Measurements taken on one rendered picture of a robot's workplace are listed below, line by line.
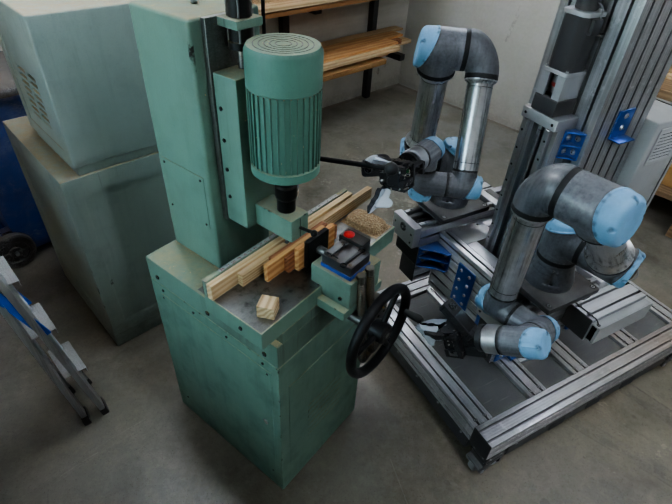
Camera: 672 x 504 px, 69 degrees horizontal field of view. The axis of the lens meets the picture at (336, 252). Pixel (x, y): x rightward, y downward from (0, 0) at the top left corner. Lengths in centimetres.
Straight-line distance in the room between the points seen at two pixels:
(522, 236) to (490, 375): 102
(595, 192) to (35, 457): 206
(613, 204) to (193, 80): 94
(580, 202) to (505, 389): 116
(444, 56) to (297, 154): 57
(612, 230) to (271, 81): 75
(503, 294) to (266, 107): 75
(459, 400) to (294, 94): 135
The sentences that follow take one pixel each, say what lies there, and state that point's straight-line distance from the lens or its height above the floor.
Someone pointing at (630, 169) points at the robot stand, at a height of 106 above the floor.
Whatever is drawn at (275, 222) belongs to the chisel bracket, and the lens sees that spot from 134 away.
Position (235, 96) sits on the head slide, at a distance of 120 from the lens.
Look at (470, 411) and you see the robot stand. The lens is 197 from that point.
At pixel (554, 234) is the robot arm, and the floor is 101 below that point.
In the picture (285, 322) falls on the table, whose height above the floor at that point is 87.
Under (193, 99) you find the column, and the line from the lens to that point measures 127.
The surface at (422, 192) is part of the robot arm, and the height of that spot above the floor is 102.
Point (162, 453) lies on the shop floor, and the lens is 212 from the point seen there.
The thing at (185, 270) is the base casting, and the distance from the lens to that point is 156.
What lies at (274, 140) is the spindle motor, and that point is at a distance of 114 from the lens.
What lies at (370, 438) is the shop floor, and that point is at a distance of 210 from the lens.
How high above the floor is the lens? 181
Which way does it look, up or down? 39 degrees down
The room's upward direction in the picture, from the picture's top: 4 degrees clockwise
